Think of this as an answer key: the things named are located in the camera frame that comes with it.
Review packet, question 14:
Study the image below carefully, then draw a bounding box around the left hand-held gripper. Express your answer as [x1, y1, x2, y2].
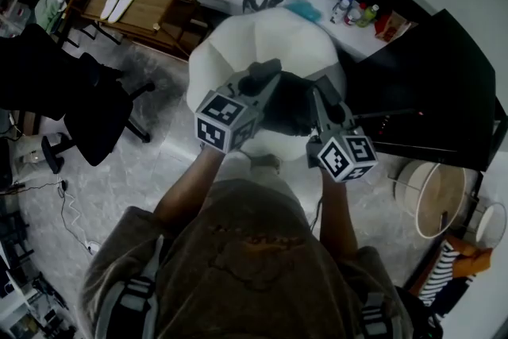
[194, 58, 283, 154]

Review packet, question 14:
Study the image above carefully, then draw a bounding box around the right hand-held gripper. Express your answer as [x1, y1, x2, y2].
[305, 75, 379, 183]

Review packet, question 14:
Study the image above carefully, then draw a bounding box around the dark grey garment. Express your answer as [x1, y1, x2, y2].
[264, 71, 318, 136]

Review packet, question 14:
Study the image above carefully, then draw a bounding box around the white egg-shaped chair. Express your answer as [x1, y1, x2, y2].
[186, 7, 348, 162]

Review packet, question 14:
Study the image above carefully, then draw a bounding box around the person's right forearm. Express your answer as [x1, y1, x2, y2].
[317, 170, 360, 261]

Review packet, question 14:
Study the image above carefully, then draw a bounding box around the person's left forearm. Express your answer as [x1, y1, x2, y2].
[152, 146, 227, 239]

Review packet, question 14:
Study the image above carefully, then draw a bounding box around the black cabinet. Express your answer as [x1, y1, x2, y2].
[344, 10, 507, 171]

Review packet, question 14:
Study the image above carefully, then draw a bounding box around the black office chair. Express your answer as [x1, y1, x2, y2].
[0, 23, 156, 174]

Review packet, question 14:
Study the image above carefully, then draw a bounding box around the wooden shelf cart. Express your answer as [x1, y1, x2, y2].
[65, 0, 207, 63]

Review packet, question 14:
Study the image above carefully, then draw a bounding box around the teal cloth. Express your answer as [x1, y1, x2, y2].
[285, 0, 322, 23]

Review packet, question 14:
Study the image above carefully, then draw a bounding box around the red snack packet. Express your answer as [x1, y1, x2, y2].
[375, 10, 412, 43]

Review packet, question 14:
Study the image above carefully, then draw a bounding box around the white bottle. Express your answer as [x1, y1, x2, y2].
[331, 0, 354, 25]

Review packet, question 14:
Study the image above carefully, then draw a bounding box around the orange striped plush toy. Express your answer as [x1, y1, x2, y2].
[418, 236, 493, 306]

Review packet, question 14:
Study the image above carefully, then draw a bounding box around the person's brown shirt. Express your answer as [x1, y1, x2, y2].
[81, 178, 414, 339]

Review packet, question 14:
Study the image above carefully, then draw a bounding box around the white round stool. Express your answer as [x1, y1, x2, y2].
[474, 202, 508, 249]

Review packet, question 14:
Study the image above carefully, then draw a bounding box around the green cloth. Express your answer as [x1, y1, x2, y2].
[34, 0, 68, 33]

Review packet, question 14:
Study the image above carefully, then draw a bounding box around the right grey harness strap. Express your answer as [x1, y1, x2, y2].
[359, 291, 394, 339]

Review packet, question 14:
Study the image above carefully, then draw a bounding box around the grey harness strap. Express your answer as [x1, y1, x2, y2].
[117, 277, 158, 339]
[359, 291, 394, 339]

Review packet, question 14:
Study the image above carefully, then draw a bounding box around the white floor cable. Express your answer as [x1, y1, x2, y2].
[59, 178, 102, 255]

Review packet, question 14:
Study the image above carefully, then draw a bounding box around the left grey harness strap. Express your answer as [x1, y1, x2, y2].
[117, 277, 158, 339]

